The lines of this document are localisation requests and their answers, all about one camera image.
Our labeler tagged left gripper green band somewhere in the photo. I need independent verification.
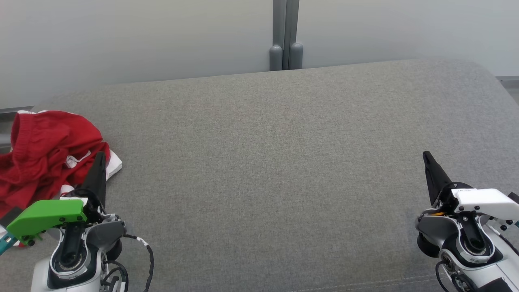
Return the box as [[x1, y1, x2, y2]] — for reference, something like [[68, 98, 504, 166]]
[[6, 151, 107, 245]]

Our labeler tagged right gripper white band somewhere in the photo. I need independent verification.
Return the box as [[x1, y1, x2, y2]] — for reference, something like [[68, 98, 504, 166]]
[[422, 151, 519, 230]]

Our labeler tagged red and white shirt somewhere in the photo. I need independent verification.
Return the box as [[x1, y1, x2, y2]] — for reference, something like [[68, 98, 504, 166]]
[[0, 143, 123, 249]]

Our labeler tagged grey fabric sofa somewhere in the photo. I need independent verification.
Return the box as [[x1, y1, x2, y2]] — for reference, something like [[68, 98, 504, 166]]
[[0, 58, 519, 292]]

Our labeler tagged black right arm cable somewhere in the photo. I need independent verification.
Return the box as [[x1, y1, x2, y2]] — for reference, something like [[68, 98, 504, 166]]
[[435, 260, 461, 292]]

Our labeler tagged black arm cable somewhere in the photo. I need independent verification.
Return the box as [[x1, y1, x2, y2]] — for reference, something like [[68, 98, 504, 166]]
[[99, 233, 155, 292], [435, 260, 461, 292]]

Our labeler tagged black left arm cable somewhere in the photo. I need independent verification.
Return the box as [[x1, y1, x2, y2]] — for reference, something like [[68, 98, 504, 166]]
[[99, 233, 155, 292]]

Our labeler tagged teal left cable connector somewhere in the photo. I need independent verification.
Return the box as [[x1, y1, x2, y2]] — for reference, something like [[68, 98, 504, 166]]
[[0, 234, 17, 256]]

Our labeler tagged grey partition post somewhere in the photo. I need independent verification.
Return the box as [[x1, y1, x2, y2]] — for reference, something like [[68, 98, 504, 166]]
[[270, 0, 304, 71]]

